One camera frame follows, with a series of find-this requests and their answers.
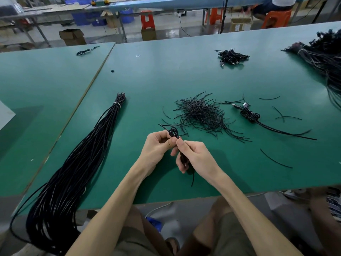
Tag open cardboard box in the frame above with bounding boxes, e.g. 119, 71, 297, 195
59, 28, 86, 47

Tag large heap of black cables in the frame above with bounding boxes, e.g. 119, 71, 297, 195
282, 29, 341, 111

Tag red plastic stool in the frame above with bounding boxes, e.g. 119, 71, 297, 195
141, 12, 156, 31

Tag black fan on stand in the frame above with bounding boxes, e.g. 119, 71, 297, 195
220, 0, 230, 34

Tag large white box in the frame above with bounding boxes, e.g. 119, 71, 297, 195
0, 100, 16, 131

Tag long blue workbench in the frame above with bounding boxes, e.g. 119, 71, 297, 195
88, 0, 341, 13

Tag orange plastic stool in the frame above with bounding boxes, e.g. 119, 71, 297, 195
261, 10, 293, 29
208, 8, 223, 26

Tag person's left forearm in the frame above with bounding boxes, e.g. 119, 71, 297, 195
66, 165, 152, 256

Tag small cardboard box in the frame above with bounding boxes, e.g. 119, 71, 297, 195
141, 28, 157, 42

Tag person's right hand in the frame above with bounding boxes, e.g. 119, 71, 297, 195
170, 137, 224, 186

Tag small cable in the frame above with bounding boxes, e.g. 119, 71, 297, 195
76, 46, 100, 57

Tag person's left hand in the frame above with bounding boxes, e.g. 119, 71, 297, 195
136, 129, 179, 176

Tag person's right forearm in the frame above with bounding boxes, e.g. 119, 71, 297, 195
209, 170, 303, 256

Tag small pile of knotted cables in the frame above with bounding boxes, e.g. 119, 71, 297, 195
215, 49, 250, 68

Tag long black cable bundle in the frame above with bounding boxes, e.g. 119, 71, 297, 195
10, 92, 127, 256

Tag pile of black wire ties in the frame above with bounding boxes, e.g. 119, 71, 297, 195
159, 92, 252, 143

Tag person's right leg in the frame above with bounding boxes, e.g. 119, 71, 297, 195
306, 186, 341, 256

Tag person's brown shorts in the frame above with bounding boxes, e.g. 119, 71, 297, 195
112, 197, 256, 256

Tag blue plastic item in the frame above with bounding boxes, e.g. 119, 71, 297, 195
146, 216, 164, 233

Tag black tripod stand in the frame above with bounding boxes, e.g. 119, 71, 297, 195
312, 0, 327, 23

